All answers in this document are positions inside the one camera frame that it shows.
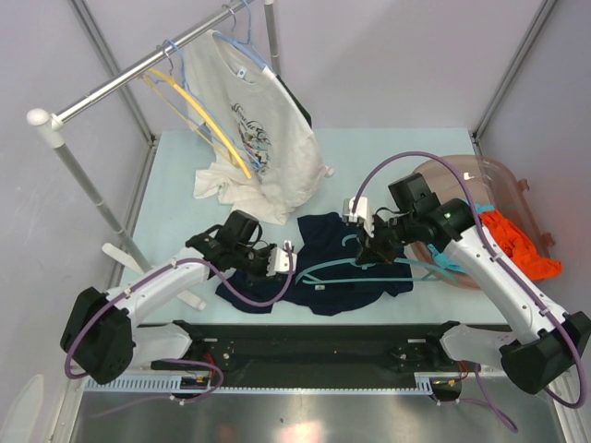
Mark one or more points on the yellow hanger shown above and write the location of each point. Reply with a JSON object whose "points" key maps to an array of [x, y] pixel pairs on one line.
{"points": [[220, 142]]}

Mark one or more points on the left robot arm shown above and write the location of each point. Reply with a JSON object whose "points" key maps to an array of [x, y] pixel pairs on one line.
{"points": [[104, 335]]}

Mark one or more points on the orange garment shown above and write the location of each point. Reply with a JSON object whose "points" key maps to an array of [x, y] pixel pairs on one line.
{"points": [[519, 247]]}

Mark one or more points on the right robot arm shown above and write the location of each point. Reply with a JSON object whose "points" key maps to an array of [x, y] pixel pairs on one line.
{"points": [[544, 341]]}

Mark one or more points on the light blue hanger with shirt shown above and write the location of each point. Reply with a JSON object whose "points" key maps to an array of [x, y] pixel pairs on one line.
{"points": [[246, 46]]}

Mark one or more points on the white printed t-shirt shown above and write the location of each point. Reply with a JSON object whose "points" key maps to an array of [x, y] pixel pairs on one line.
{"points": [[253, 108]]}

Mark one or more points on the pink translucent plastic basket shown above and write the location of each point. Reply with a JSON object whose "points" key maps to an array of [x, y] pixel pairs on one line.
{"points": [[489, 182]]}

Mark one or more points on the green hanger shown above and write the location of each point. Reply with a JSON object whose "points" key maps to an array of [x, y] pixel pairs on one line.
{"points": [[331, 259]]}

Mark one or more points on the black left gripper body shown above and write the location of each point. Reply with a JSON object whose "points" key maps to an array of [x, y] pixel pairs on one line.
{"points": [[253, 259]]}

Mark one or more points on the silver clothes rack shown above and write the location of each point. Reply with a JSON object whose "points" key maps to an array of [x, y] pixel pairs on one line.
{"points": [[53, 232]]}

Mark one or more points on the turquoise garment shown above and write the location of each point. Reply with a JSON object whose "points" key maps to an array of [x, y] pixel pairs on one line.
{"points": [[441, 259]]}

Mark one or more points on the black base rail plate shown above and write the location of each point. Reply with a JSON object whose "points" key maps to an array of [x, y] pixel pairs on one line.
{"points": [[323, 357]]}

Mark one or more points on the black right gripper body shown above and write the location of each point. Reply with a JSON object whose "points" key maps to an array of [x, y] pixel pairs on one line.
{"points": [[391, 233]]}

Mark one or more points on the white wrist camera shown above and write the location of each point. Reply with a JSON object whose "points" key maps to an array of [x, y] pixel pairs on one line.
{"points": [[282, 259], [358, 212]]}

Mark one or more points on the navy blue t-shirt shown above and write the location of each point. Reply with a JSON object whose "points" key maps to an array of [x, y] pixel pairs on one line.
{"points": [[320, 300]]}

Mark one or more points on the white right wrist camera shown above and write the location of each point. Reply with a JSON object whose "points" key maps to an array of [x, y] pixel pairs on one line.
{"points": [[358, 212]]}

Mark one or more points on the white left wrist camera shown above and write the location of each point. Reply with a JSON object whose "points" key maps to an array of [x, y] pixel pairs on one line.
{"points": [[282, 259]]}

